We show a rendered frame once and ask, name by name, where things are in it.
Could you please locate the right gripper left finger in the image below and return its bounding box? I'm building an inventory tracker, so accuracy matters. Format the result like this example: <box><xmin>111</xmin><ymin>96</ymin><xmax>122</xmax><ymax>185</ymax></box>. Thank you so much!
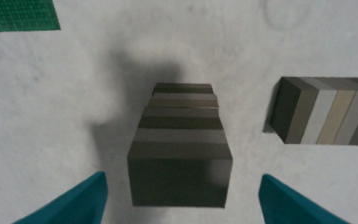
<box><xmin>11</xmin><ymin>171</ymin><xmax>108</xmax><ymax>224</ymax></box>

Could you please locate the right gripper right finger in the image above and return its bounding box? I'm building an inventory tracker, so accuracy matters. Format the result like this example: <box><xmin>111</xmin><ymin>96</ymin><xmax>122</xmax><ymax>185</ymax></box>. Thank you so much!
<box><xmin>258</xmin><ymin>174</ymin><xmax>351</xmax><ymax>224</ymax></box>

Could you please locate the dark green flat mat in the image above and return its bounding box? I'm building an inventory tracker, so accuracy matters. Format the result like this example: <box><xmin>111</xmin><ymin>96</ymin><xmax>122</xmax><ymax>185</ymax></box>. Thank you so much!
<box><xmin>0</xmin><ymin>0</ymin><xmax>61</xmax><ymax>33</ymax></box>

